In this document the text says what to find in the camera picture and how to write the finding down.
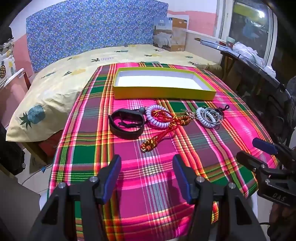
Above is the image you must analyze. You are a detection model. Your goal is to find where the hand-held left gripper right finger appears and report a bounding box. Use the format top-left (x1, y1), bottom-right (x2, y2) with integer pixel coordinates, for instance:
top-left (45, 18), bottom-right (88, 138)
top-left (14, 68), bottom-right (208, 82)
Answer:
top-left (172, 154), bottom-right (259, 241)

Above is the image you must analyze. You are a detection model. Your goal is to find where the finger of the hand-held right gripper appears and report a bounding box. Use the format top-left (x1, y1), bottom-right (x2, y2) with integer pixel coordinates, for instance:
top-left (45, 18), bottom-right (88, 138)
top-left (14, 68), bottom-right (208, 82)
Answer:
top-left (236, 150), bottom-right (269, 173)
top-left (252, 137), bottom-right (278, 155)

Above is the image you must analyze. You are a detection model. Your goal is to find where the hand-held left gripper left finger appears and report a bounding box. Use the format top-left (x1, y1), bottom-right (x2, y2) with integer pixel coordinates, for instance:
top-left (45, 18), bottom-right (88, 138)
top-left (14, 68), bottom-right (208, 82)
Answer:
top-left (28, 154), bottom-right (122, 241)

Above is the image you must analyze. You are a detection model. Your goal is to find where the black wristband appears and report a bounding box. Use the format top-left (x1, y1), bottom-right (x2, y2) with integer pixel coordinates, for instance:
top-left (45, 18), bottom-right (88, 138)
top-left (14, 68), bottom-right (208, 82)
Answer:
top-left (108, 108), bottom-right (147, 140)

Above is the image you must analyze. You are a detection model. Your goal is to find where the red knotted cord ornament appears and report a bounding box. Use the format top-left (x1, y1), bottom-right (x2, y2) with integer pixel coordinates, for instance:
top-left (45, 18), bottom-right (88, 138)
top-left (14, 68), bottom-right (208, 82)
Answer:
top-left (140, 110), bottom-right (179, 153)

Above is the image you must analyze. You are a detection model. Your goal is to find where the silver bangle with dark tassel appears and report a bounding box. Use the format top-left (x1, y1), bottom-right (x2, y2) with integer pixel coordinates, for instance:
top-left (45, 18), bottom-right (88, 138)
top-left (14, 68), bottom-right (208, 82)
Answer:
top-left (203, 107), bottom-right (224, 130)

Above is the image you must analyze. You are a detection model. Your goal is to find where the dark beaded charm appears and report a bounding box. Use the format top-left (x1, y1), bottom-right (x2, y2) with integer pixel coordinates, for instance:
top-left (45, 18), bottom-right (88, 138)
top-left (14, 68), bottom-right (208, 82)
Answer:
top-left (213, 104), bottom-right (231, 119)

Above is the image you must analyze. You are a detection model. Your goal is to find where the pale blue spiral hair tie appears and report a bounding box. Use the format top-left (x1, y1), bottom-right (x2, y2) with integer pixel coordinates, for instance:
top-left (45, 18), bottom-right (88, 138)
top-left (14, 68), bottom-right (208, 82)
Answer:
top-left (196, 107), bottom-right (217, 128)

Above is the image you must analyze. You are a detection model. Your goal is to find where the gold beaded bracelet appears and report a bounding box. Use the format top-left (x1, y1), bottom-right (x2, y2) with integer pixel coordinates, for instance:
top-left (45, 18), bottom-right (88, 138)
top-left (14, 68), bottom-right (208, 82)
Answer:
top-left (185, 109), bottom-right (200, 121)

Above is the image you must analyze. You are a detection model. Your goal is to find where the lilac spiral hair tie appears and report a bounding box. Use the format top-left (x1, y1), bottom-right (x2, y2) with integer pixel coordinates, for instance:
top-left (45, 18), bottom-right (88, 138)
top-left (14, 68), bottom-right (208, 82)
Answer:
top-left (145, 104), bottom-right (173, 128)

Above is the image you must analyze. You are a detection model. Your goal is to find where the black hair tie teal ball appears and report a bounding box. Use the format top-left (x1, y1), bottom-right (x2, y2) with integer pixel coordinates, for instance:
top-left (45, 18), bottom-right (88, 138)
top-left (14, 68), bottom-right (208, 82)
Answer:
top-left (118, 106), bottom-right (146, 129)

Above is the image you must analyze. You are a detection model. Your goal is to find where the yellow cardboard box tray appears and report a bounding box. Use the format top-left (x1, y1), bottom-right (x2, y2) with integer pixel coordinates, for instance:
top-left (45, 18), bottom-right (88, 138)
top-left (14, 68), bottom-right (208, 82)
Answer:
top-left (113, 67), bottom-right (217, 101)

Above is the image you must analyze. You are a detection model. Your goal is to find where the person's right forearm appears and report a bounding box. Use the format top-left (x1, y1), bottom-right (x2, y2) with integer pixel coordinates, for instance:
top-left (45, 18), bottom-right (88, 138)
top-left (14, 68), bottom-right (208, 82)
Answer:
top-left (269, 202), bottom-right (296, 241)

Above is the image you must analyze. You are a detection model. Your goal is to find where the pink green plaid cloth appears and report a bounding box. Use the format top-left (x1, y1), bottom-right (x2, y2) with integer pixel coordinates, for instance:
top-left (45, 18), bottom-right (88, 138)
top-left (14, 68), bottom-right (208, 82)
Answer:
top-left (47, 62), bottom-right (279, 241)

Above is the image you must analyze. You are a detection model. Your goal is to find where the ironing board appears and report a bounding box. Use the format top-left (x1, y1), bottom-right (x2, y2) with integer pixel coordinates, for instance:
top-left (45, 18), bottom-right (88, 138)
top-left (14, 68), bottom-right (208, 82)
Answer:
top-left (194, 37), bottom-right (292, 100)

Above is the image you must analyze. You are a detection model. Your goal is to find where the white crumpled cloth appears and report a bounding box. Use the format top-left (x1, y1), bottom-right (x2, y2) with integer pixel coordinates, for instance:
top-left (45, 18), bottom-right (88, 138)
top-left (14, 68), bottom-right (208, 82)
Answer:
top-left (232, 41), bottom-right (277, 78)

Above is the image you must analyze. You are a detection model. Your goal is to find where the black suitcase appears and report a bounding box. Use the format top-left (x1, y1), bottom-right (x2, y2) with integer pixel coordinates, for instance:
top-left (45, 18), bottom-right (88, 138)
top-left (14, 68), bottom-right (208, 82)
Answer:
top-left (0, 122), bottom-right (26, 176)

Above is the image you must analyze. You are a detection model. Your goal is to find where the window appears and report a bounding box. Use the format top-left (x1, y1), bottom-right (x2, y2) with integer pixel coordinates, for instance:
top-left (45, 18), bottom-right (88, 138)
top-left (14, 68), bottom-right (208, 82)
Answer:
top-left (217, 0), bottom-right (278, 66)

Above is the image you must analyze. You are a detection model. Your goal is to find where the cardboard box with bedding picture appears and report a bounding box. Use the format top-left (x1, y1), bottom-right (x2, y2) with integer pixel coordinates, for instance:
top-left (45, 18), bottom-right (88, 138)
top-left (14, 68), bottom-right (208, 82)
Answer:
top-left (153, 17), bottom-right (189, 52)

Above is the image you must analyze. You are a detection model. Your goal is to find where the blue floral headboard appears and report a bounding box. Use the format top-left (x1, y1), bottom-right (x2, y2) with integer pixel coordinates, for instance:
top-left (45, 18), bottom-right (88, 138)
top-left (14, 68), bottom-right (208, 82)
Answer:
top-left (25, 0), bottom-right (168, 74)

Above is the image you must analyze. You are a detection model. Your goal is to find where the pineapple print pillow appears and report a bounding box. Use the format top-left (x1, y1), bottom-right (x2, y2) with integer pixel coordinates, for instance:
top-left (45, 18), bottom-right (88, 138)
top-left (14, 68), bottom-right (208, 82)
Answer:
top-left (0, 39), bottom-right (17, 84)

